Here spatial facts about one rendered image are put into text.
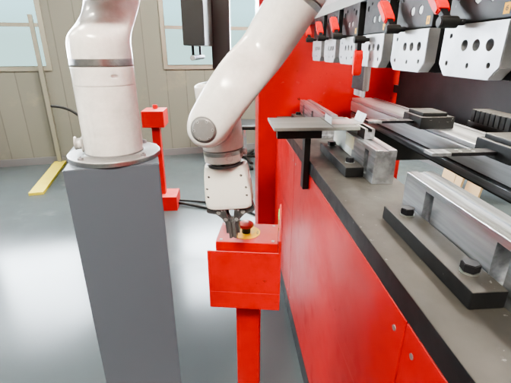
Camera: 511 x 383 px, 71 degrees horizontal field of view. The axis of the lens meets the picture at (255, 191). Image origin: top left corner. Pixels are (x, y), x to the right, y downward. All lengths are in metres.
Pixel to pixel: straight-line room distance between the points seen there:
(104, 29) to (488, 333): 0.78
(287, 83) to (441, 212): 1.43
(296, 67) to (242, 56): 1.39
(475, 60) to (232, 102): 0.37
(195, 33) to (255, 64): 1.51
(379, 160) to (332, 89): 1.12
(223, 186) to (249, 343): 0.47
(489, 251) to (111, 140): 0.69
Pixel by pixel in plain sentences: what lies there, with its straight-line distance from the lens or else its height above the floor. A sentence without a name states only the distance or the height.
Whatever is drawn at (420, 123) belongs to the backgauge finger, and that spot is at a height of 1.00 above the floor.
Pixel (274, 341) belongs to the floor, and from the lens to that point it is 1.74.
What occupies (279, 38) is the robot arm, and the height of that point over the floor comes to 1.23.
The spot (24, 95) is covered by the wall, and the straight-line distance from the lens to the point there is 4.65.
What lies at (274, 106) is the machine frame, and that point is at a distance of 2.02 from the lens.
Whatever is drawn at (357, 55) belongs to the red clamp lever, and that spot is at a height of 1.20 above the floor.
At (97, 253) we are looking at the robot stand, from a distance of 0.84.
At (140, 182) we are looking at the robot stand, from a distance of 0.77.
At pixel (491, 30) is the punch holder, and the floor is 1.24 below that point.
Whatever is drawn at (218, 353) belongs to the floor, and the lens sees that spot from 1.69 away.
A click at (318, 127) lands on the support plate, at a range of 1.10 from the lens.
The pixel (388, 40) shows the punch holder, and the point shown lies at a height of 1.24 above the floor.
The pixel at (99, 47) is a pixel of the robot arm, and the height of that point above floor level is 1.22.
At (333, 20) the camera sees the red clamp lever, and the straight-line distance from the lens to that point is 1.28.
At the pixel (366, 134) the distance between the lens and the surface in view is 1.11.
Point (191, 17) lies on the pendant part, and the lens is 2.14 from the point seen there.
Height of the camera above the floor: 1.21
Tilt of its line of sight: 22 degrees down
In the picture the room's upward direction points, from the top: straight up
